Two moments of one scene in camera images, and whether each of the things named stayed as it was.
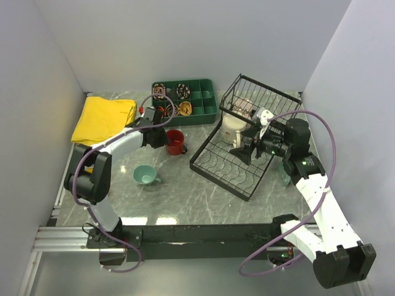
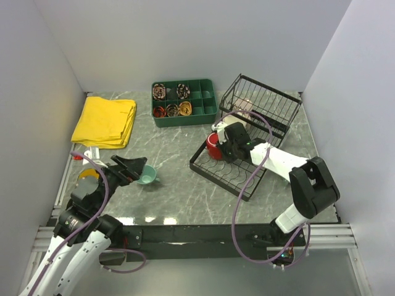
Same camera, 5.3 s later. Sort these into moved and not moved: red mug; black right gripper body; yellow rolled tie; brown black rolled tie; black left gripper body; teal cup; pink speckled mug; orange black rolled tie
Moved: black left gripper body; red mug; black right gripper body
Not moved: orange black rolled tie; yellow rolled tie; teal cup; pink speckled mug; brown black rolled tie
